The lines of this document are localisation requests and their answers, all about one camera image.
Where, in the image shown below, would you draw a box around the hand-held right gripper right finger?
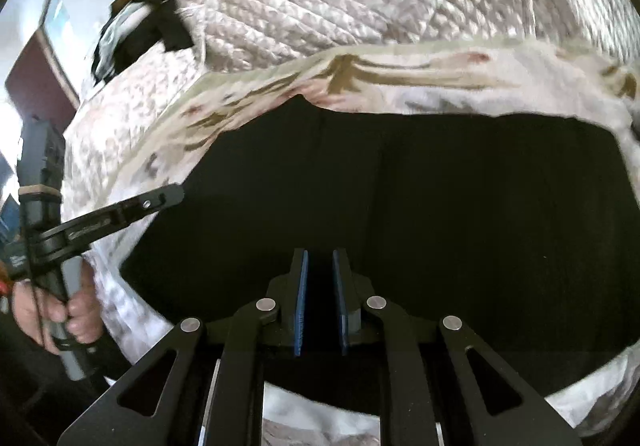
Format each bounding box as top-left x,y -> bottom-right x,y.
332,248 -> 583,446

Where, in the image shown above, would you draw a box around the brown wooden door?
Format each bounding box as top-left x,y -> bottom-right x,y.
5,28 -> 81,129

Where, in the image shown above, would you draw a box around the pile of dark clothes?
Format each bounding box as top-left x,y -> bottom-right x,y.
90,0 -> 195,81

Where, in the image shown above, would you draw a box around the person's left hand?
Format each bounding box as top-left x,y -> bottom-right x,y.
12,270 -> 104,353

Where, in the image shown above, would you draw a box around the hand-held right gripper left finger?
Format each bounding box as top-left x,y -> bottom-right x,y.
57,248 -> 308,446

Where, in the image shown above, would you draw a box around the white fleece floral blanket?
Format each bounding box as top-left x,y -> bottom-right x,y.
64,38 -> 640,446

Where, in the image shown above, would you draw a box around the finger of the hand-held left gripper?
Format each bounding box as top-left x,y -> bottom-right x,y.
64,183 -> 185,249

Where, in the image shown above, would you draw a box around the black pants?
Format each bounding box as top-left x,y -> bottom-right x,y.
120,96 -> 638,417

